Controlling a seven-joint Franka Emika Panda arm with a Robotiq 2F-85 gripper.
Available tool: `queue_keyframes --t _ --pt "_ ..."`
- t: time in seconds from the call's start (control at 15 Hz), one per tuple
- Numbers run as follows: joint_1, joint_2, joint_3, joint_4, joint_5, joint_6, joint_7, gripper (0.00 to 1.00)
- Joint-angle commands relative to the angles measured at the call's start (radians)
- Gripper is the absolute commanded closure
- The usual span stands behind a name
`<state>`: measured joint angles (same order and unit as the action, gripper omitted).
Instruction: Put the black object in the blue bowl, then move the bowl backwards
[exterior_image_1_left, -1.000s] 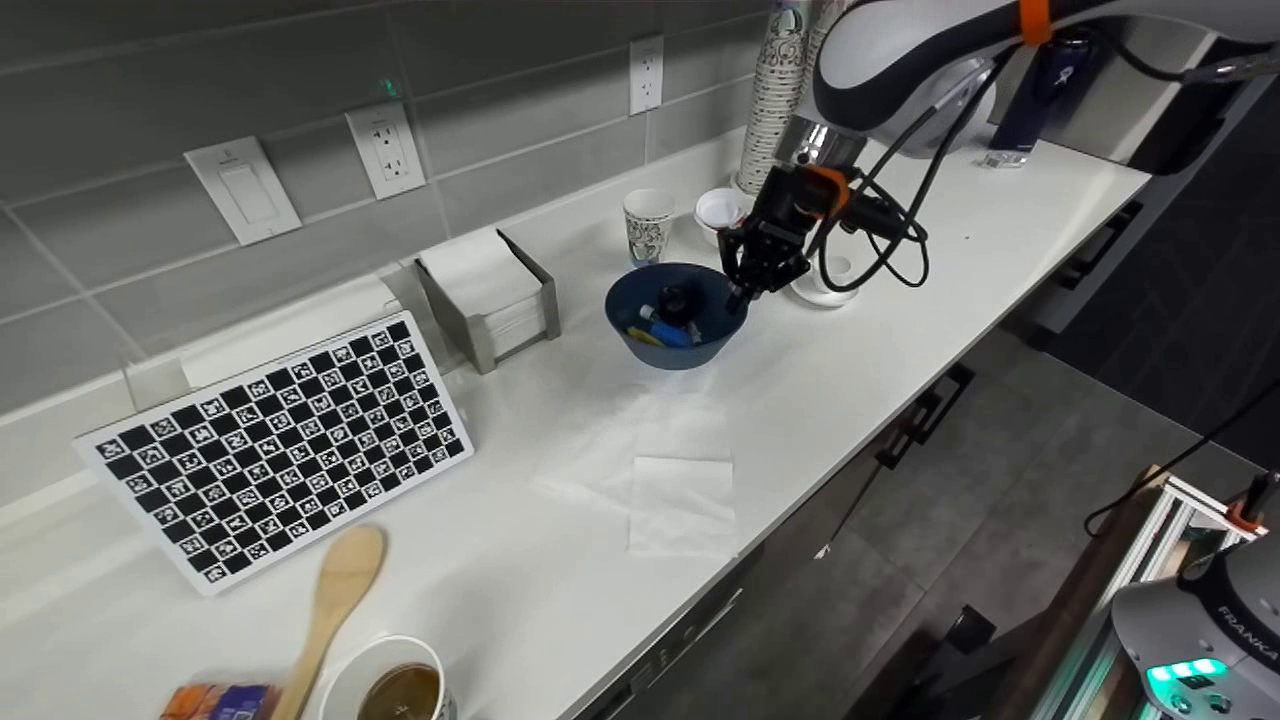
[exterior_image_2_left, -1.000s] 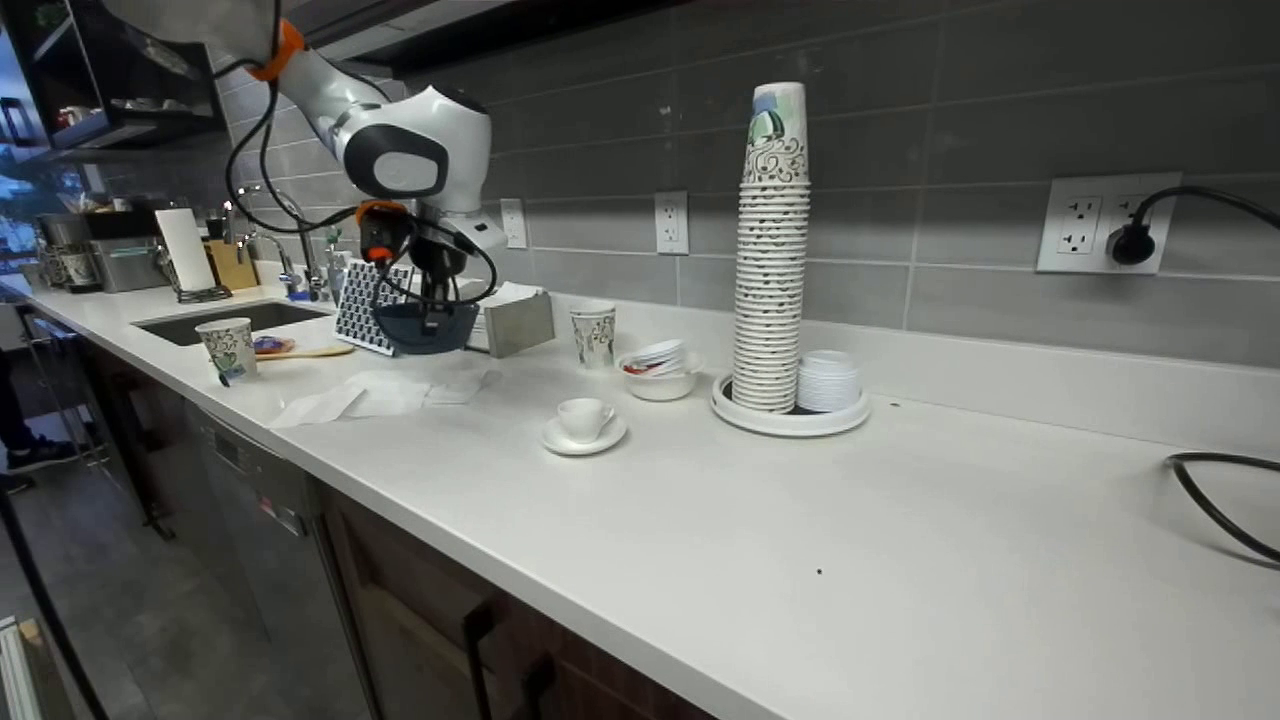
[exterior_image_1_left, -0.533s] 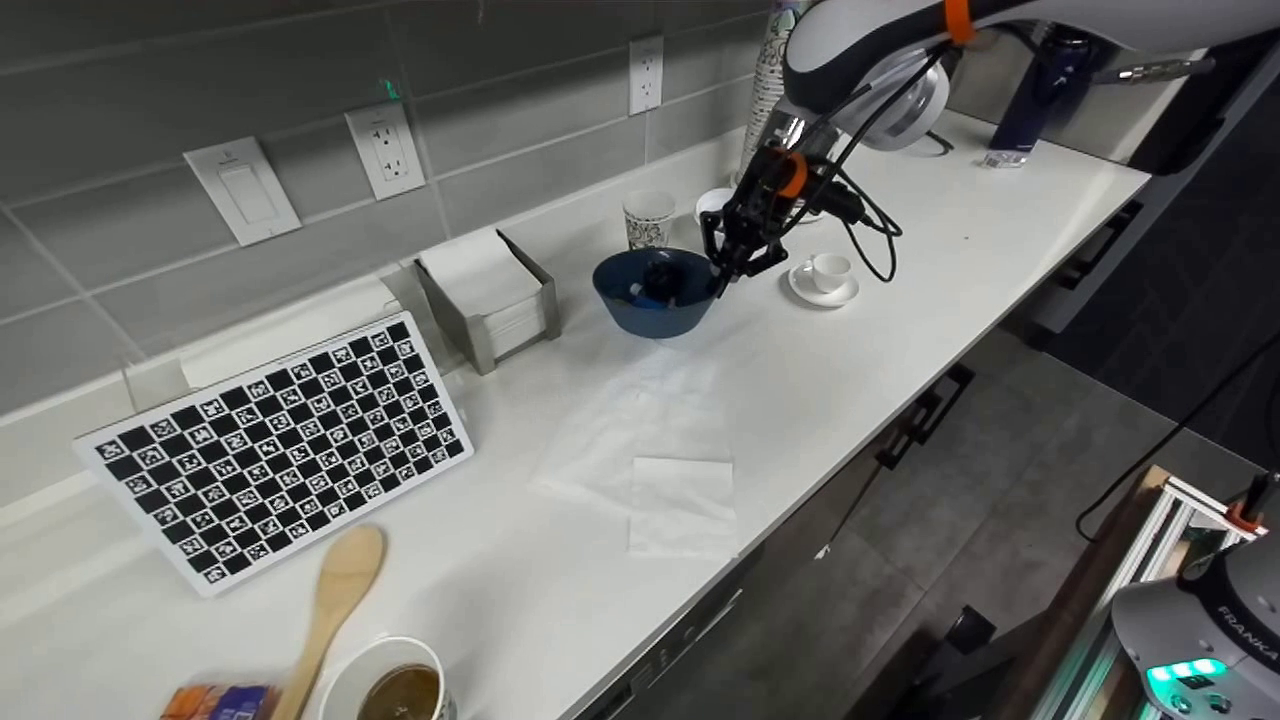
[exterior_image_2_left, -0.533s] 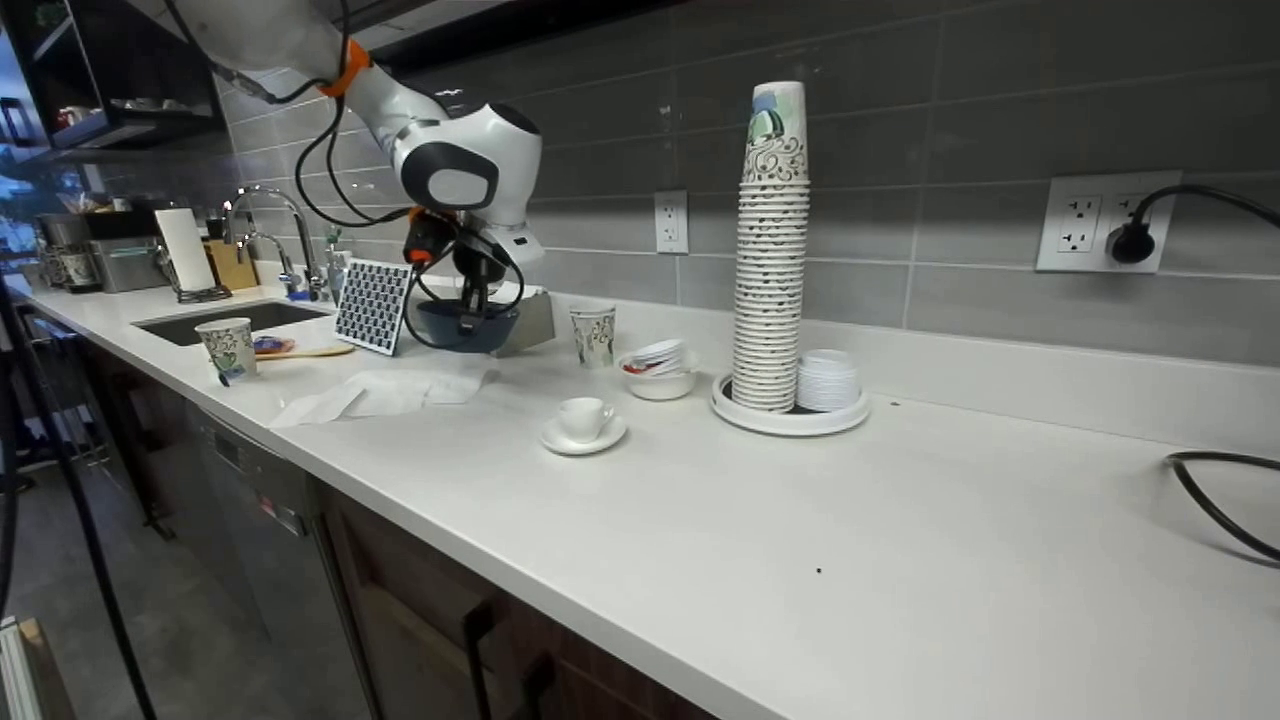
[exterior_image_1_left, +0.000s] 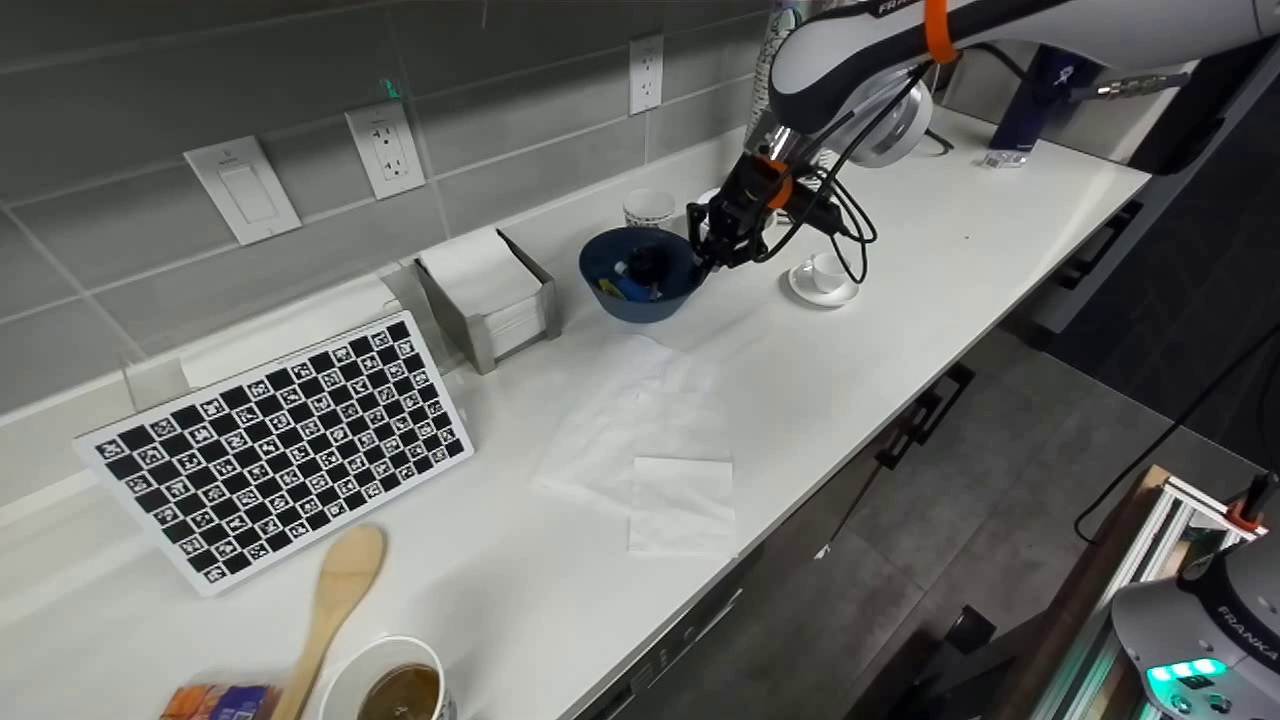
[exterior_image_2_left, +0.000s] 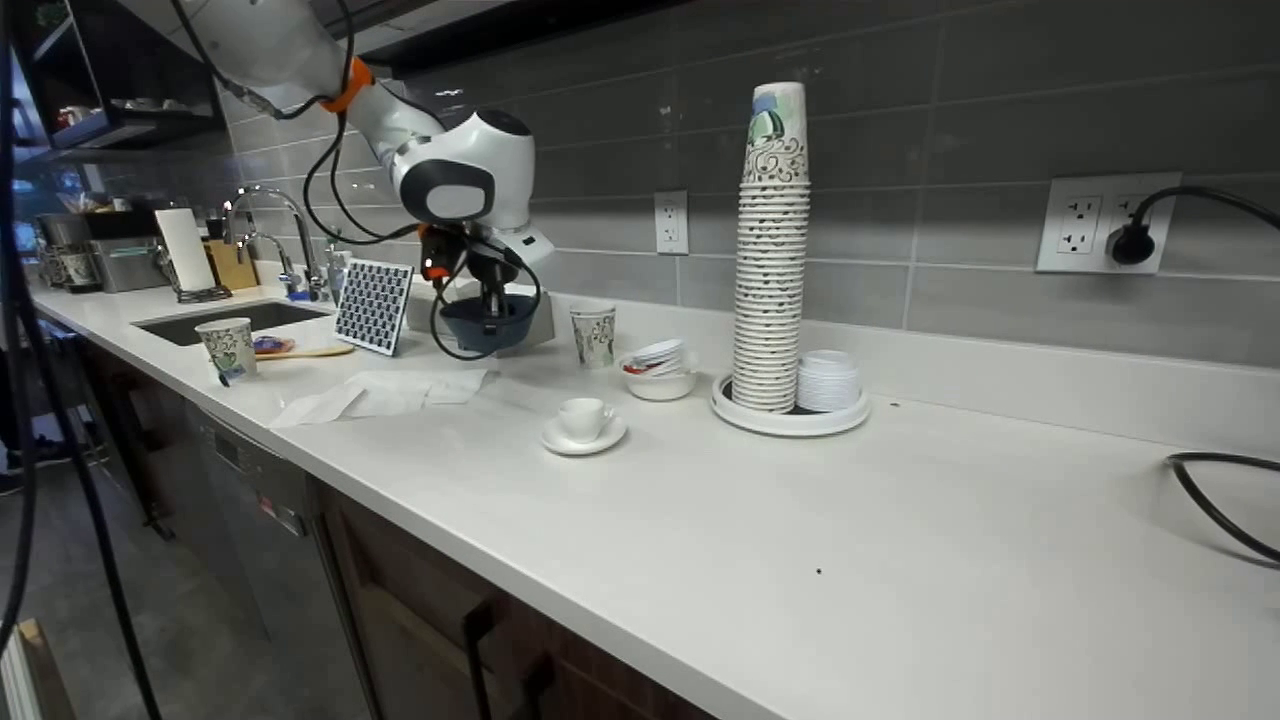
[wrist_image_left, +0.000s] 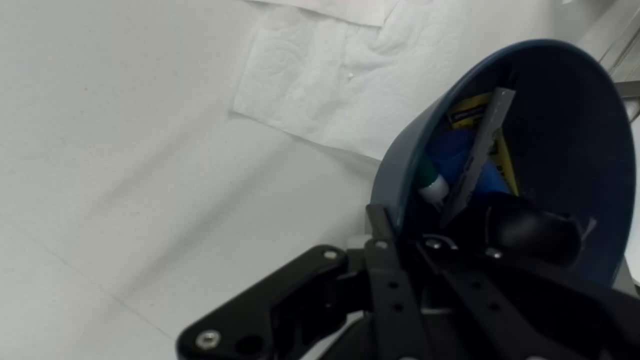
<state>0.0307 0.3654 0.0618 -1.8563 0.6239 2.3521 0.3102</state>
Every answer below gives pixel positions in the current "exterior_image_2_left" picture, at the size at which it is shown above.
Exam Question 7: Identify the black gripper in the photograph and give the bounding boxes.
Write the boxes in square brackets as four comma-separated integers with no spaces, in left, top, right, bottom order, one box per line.
[420,217,560,336]

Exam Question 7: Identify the blue bowl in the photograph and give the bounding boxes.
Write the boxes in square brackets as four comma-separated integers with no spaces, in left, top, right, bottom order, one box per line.
[435,291,549,360]

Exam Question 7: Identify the clear drinking glass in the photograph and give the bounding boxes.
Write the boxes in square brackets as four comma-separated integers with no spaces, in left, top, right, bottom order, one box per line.
[570,301,622,373]

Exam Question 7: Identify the blue patterned square board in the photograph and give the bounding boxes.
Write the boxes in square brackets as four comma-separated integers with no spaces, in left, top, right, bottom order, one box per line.
[334,257,420,360]

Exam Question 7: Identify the white paper sheet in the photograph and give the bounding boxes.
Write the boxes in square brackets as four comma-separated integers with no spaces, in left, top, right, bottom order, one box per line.
[268,364,498,436]

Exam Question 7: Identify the small white cup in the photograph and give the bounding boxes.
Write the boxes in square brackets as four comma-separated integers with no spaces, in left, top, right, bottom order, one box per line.
[553,394,615,444]

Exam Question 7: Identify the wooden spoon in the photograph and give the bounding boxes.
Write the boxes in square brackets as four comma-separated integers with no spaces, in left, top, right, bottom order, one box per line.
[251,334,361,367]

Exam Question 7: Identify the small blue bottle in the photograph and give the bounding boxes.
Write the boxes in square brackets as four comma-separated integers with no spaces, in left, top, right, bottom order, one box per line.
[282,257,320,305]

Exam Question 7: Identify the chrome faucet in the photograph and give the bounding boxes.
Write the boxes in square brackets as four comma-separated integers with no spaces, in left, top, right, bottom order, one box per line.
[217,179,324,301]

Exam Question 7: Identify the steel sink basin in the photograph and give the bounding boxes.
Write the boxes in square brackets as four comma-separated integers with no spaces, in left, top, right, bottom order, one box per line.
[132,301,334,352]

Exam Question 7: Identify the floral paper cup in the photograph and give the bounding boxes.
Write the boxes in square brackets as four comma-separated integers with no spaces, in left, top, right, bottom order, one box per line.
[193,314,259,394]

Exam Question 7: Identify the tall paper cup stack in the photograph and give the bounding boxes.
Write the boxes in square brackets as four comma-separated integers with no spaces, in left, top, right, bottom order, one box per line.
[729,80,818,417]

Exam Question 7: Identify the white card on stand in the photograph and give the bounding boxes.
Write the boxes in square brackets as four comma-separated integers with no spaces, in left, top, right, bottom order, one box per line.
[148,203,231,310]

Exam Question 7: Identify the white round tray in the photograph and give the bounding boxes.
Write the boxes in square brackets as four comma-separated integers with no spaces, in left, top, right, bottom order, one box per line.
[704,373,871,439]

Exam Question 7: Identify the steel dishwasher front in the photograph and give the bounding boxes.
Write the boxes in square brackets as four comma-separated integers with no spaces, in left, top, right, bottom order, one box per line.
[185,417,375,720]

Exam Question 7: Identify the short white cup stack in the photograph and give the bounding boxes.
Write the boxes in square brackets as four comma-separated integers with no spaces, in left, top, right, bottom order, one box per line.
[796,348,870,419]

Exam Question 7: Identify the grey countertop appliance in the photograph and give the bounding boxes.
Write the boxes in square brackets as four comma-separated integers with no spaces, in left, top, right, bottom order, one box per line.
[36,195,175,298]

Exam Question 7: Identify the thick black hanging cable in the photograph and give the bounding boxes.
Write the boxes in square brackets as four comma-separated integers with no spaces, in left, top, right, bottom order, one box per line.
[0,38,169,720]

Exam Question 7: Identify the white four-socket wall outlet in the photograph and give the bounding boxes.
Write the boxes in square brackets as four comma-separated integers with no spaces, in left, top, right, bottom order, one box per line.
[1033,172,1185,281]

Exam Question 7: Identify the black plug with cable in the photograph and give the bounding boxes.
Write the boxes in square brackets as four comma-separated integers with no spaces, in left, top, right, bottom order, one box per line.
[1103,179,1280,267]

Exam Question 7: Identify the black looped cable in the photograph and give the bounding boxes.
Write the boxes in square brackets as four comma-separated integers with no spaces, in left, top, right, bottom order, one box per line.
[1164,448,1280,569]

